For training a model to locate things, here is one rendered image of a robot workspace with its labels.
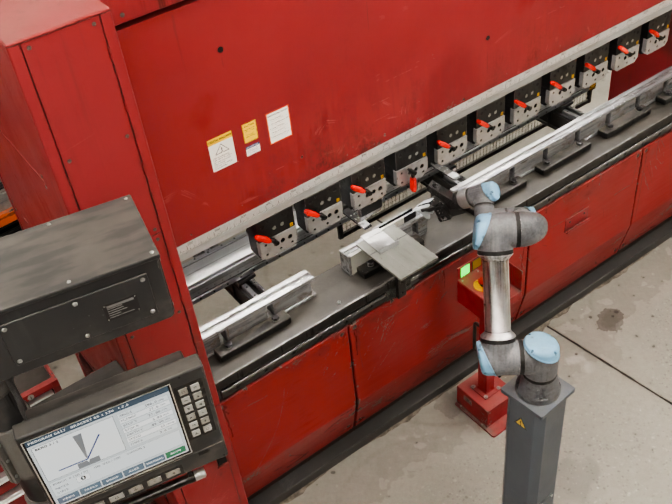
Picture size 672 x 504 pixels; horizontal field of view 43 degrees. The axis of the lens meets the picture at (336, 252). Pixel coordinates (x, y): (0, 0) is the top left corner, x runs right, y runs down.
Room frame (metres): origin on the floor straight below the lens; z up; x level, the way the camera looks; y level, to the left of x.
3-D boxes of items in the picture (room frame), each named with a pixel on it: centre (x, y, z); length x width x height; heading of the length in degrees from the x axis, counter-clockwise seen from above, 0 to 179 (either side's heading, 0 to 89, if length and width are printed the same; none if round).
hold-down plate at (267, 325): (2.18, 0.33, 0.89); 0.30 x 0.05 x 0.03; 122
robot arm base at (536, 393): (1.88, -0.63, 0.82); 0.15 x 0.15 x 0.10
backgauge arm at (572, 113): (3.58, -1.09, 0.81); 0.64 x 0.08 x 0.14; 32
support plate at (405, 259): (2.42, -0.23, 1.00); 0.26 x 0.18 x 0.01; 32
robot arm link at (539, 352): (1.88, -0.62, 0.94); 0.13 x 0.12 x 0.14; 84
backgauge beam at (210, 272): (3.01, -0.33, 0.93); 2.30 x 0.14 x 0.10; 122
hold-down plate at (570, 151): (3.03, -1.03, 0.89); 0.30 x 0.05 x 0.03; 122
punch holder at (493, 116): (2.85, -0.64, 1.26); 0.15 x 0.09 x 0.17; 122
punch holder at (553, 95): (3.06, -0.97, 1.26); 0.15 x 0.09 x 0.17; 122
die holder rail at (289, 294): (2.25, 0.32, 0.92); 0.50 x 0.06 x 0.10; 122
